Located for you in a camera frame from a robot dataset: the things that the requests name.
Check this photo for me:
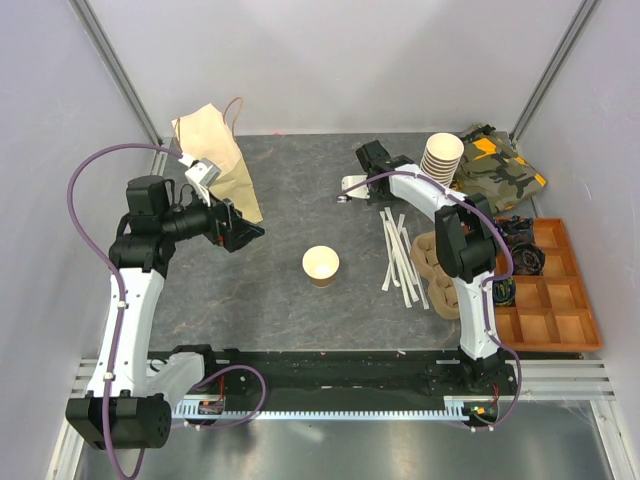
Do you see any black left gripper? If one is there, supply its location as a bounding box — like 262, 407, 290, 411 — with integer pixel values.
160, 182, 263, 252

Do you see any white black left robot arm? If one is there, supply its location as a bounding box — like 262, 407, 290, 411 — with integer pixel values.
65, 175, 265, 450

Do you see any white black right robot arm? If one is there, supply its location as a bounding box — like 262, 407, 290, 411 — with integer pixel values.
356, 140, 502, 394

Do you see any brown paper takeout bag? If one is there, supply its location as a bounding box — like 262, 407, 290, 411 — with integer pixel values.
172, 97, 263, 224

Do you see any white wrapped straw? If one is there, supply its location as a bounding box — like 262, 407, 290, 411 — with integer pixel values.
379, 211, 395, 291
396, 234, 407, 292
379, 207, 419, 308
398, 235, 430, 310
384, 207, 402, 287

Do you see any stack of paper cups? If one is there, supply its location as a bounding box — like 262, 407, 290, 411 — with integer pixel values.
420, 132, 464, 187

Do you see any camouflage fabric cloth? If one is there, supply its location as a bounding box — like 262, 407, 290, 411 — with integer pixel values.
453, 124, 547, 214

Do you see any cardboard cup carrier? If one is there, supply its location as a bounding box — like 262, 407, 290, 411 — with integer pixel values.
410, 231, 460, 320

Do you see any orange compartment tray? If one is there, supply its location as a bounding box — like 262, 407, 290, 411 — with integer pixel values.
495, 218, 602, 353

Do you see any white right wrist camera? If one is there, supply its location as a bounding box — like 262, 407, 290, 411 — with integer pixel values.
337, 174, 370, 203

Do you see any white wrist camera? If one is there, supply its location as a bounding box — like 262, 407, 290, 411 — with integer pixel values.
178, 153, 221, 206
337, 174, 370, 203

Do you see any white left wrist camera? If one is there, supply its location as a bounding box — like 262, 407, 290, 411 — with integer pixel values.
178, 153, 221, 206

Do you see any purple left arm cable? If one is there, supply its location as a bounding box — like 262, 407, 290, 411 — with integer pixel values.
67, 143, 184, 479

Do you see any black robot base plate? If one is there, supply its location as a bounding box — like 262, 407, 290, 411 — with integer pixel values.
147, 347, 516, 401

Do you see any white slotted cable duct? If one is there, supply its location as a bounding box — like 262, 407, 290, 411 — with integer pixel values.
172, 398, 498, 422

